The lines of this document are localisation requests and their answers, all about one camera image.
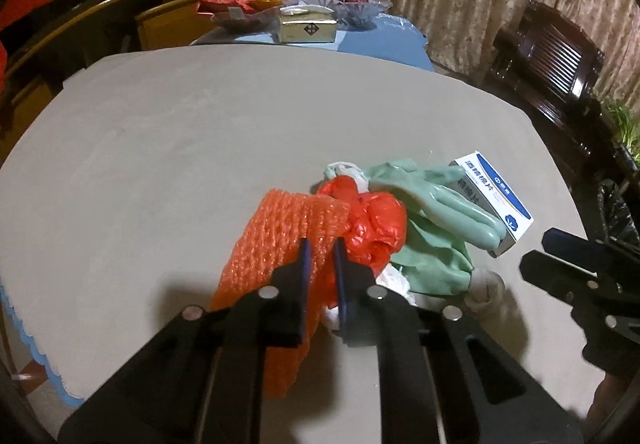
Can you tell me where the dark wooden armchair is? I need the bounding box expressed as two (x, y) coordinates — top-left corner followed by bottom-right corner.
(480, 0), (605, 164)

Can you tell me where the orange foam fruit net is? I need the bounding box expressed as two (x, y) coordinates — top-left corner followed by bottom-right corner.
(208, 188), (353, 401)

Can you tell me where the wooden chair back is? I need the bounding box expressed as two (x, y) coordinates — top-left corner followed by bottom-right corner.
(1, 0), (175, 88)

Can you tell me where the green potted plant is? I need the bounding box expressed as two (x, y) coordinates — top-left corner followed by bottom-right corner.
(603, 98), (640, 164)

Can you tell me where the white blue medicine box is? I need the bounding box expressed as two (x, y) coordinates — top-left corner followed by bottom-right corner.
(449, 152), (534, 258)

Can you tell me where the blue tablecloth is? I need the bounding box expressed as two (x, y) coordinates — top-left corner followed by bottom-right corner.
(192, 14), (434, 72)

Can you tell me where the green rubber glove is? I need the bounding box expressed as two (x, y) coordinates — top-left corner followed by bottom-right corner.
(322, 157), (509, 298)

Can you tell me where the gold tissue box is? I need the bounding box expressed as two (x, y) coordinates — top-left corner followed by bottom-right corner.
(277, 4), (337, 43)

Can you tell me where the glass fruit bowl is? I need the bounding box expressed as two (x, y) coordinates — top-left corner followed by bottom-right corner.
(299, 0), (392, 30)

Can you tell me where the black trash bag bin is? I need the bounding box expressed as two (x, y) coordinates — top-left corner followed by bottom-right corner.
(596, 180), (639, 249)

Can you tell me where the red plastic bag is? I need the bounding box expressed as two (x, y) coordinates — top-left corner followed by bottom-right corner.
(317, 175), (408, 277)

